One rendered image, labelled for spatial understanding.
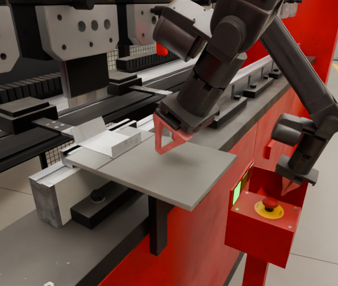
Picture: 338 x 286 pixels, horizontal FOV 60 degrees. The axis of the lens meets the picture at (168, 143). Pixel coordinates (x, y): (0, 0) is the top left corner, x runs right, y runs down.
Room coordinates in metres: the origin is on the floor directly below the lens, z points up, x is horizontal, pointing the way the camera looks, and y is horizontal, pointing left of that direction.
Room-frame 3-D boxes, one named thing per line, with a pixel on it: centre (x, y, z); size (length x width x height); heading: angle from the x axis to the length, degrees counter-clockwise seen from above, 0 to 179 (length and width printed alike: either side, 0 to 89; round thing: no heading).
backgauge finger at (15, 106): (0.64, 0.30, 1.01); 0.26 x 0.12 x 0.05; 58
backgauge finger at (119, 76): (0.94, 0.11, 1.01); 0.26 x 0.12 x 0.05; 58
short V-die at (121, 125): (0.58, 0.14, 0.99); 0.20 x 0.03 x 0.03; 148
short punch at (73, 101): (0.55, 0.16, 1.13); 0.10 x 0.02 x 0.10; 148
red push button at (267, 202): (0.60, -0.26, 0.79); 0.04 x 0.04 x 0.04
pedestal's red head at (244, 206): (0.64, -0.27, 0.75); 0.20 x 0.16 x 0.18; 149
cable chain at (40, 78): (0.94, 0.38, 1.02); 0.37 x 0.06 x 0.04; 148
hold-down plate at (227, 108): (1.03, -0.22, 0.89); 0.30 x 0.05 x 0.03; 148
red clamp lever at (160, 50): (0.65, 0.02, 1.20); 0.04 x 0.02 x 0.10; 58
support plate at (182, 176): (0.47, 0.03, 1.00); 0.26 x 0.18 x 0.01; 58
